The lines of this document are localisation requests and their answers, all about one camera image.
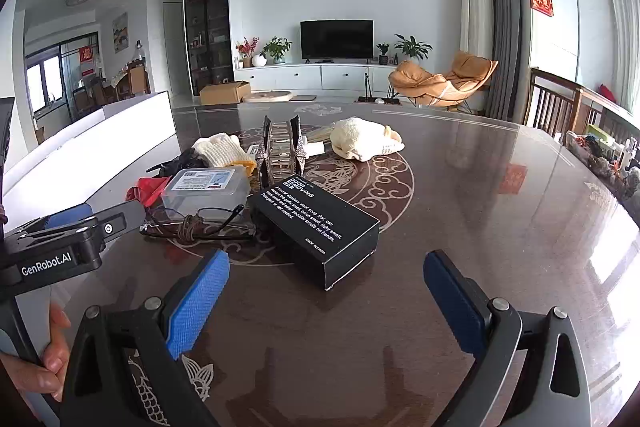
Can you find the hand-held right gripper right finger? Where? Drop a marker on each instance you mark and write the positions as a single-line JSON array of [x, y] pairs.
[[455, 302]]

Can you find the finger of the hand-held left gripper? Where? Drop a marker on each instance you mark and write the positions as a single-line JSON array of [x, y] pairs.
[[70, 214], [125, 217]]

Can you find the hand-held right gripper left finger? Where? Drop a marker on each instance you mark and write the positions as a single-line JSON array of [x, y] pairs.
[[197, 302]]

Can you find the red snack packet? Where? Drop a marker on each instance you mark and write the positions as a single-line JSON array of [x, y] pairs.
[[145, 189]]

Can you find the clear plastic box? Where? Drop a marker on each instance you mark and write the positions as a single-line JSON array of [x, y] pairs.
[[205, 192]]

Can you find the black eyeglasses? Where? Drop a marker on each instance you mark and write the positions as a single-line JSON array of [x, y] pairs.
[[232, 213]]

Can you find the cream knit glove yellow cuff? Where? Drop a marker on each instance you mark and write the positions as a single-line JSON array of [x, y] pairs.
[[220, 149]]

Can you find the black cardboard box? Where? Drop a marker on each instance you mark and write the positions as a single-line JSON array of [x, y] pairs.
[[310, 227]]

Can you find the white packet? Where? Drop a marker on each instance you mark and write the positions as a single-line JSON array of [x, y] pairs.
[[315, 149]]

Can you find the person's left hand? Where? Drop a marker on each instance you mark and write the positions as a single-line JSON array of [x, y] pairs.
[[55, 357]]

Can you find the black hair clip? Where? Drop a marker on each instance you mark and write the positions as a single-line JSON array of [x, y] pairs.
[[182, 162]]

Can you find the wooden dining chairs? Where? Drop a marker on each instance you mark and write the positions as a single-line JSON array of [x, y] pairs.
[[135, 79]]

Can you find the red window decoration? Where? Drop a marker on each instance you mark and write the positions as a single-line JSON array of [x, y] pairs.
[[88, 59]]

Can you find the clear hair claw rhinestone bow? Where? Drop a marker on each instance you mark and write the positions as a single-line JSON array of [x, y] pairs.
[[280, 152]]

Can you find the beige oval tray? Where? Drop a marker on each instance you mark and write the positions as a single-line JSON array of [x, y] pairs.
[[265, 96]]

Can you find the pile of assorted clutter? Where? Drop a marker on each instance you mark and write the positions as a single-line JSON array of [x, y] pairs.
[[605, 162]]

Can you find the white round vase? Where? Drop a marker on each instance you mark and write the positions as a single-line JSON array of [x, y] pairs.
[[258, 61]]

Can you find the red flower plant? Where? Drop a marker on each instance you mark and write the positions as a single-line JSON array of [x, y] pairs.
[[246, 49]]

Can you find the clear packet of cotton swabs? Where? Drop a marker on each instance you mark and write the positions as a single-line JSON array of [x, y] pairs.
[[320, 134]]

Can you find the dark glass display cabinet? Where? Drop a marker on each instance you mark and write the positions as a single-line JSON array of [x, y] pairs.
[[207, 22]]

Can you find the orange lounge chair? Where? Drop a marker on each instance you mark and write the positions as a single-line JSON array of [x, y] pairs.
[[430, 84]]

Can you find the wooden chair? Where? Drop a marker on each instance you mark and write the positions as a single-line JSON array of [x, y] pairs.
[[550, 102]]

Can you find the green potted plant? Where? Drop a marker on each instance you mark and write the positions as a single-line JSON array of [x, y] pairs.
[[276, 48]]

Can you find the white television cabinet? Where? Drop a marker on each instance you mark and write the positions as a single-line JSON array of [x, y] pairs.
[[310, 77]]

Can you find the black tripod stand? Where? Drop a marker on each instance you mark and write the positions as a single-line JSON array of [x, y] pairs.
[[367, 87]]

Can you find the small potted plant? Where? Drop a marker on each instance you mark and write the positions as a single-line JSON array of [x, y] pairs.
[[383, 54]]

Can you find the large leafy potted plant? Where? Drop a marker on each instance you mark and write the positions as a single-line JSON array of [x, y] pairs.
[[412, 47]]

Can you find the grey curtain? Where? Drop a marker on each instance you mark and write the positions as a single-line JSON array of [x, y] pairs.
[[502, 32]]

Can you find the black television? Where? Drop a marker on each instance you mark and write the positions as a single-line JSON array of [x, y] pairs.
[[336, 39]]

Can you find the covered standing air conditioner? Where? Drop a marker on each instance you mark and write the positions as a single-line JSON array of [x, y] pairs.
[[477, 12]]

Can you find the white sheer curtain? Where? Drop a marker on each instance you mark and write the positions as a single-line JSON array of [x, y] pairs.
[[625, 22]]

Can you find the wall painting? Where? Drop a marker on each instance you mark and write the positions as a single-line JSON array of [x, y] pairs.
[[120, 33]]

